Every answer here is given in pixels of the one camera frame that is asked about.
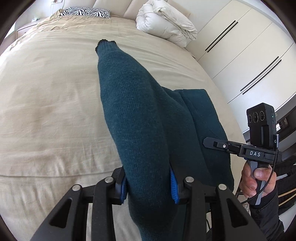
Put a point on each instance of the beige padded headboard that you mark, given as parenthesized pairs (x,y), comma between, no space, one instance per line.
(126,9)

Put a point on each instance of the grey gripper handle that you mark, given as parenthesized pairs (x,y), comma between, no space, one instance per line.
(260,184)

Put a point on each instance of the white wardrobe with black handles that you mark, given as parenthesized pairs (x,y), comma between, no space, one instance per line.
(242,50)

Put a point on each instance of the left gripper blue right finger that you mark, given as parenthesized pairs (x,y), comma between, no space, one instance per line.
(177,185)

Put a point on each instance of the bed with beige sheet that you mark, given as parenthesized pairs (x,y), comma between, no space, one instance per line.
(53,132)

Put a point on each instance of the black sleeved right forearm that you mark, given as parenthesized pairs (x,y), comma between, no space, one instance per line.
(266,216)

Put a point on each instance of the black backpack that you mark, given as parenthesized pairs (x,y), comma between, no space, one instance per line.
(286,184)

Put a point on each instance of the folded white duvet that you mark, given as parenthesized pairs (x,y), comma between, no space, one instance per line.
(160,19)

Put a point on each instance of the white bedside table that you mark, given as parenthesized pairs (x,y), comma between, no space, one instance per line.
(22,30)

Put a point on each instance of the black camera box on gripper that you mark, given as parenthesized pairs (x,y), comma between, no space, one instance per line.
(262,126)

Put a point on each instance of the zebra print pillow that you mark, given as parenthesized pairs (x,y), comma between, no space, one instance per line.
(83,11)

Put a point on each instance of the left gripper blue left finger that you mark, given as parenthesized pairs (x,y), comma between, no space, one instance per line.
(119,191)

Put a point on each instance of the dark teal knit sweater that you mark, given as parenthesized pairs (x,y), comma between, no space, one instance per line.
(152,127)

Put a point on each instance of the person's right hand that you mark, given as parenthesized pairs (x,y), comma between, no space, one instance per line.
(248,184)

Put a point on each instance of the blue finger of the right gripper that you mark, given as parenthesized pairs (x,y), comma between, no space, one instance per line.
(222,145)

